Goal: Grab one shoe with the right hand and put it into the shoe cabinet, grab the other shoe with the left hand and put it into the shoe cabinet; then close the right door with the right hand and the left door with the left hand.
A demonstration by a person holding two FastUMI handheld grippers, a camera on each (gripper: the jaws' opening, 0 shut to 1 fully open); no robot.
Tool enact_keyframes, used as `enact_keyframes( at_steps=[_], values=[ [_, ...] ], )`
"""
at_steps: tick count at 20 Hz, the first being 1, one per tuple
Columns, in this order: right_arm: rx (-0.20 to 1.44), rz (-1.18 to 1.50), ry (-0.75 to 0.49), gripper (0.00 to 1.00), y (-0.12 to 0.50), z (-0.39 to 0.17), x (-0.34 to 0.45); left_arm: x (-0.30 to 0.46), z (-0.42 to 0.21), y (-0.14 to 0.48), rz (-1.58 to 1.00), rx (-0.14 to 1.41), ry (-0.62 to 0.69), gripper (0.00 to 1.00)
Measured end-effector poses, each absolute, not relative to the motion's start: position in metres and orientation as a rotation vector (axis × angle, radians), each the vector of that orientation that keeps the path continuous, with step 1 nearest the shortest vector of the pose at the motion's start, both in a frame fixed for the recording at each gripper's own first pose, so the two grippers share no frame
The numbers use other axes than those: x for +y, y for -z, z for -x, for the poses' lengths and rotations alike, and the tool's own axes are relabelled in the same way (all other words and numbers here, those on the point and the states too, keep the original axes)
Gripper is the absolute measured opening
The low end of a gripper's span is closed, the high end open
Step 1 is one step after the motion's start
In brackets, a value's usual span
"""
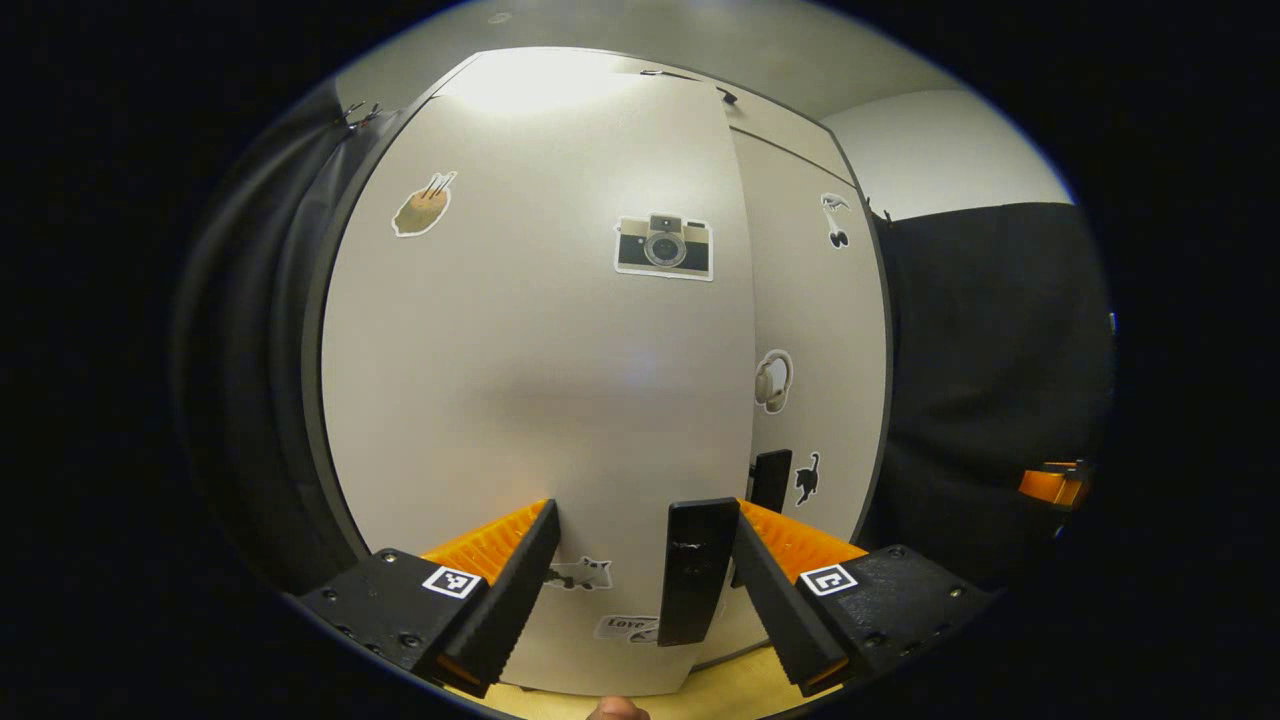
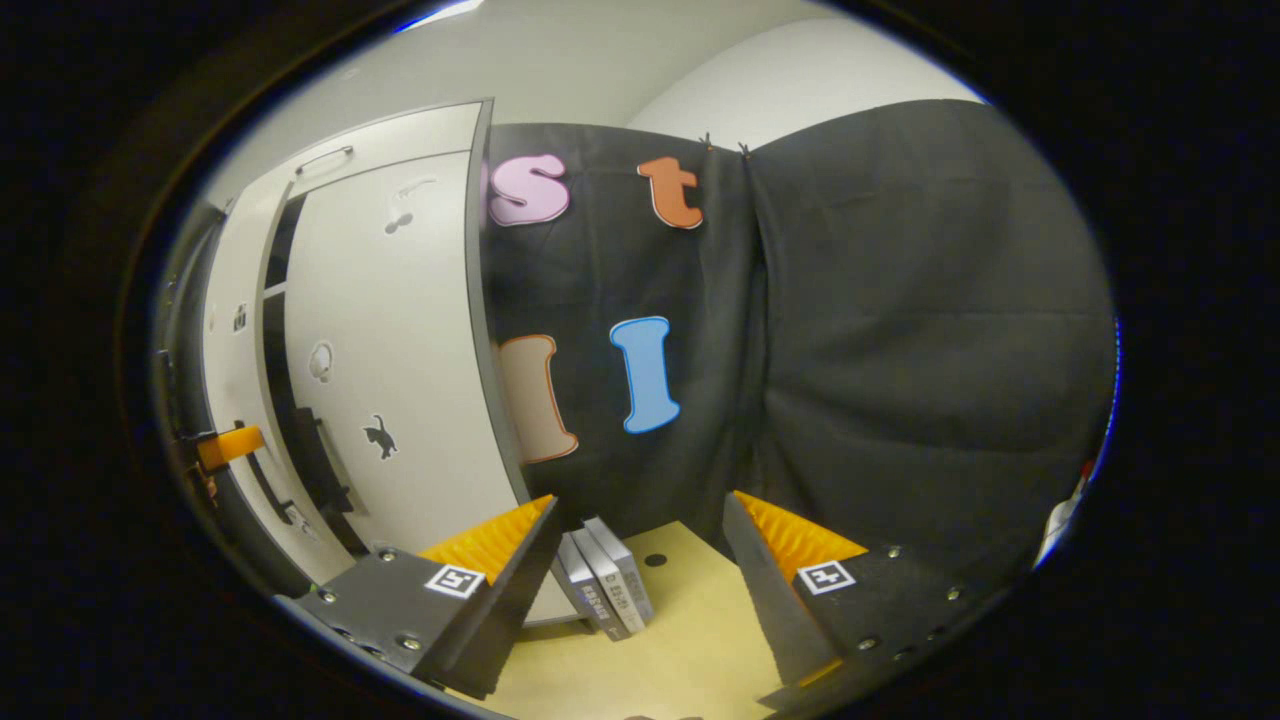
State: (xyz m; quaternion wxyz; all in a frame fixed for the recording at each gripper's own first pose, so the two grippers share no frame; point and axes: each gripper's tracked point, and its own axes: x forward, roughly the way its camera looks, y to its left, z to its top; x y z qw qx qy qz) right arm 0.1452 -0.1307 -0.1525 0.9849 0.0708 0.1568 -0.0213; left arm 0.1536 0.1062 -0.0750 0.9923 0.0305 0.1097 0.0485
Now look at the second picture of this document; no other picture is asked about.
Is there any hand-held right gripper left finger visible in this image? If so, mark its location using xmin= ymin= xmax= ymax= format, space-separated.
xmin=290 ymin=493 xmax=563 ymax=701

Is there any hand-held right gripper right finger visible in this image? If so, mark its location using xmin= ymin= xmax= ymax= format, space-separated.
xmin=722 ymin=490 xmax=1001 ymax=713

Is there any white shoe cabinet door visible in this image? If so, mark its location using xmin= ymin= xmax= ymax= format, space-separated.
xmin=283 ymin=150 xmax=529 ymax=626
xmin=200 ymin=180 xmax=331 ymax=586

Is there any white and grey shoe cabinet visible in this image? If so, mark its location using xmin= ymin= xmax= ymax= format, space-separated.
xmin=160 ymin=98 xmax=531 ymax=626

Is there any white cabinet drawer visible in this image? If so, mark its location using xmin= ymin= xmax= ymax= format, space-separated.
xmin=210 ymin=100 xmax=491 ymax=206

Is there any white and red object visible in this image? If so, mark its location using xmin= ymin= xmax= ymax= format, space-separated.
xmin=1035 ymin=460 xmax=1096 ymax=571

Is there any black backdrop cloth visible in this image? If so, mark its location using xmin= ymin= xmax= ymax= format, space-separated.
xmin=480 ymin=98 xmax=1119 ymax=601

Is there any black door handle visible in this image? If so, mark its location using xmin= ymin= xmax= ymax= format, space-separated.
xmin=290 ymin=408 xmax=353 ymax=518
xmin=245 ymin=450 xmax=299 ymax=528

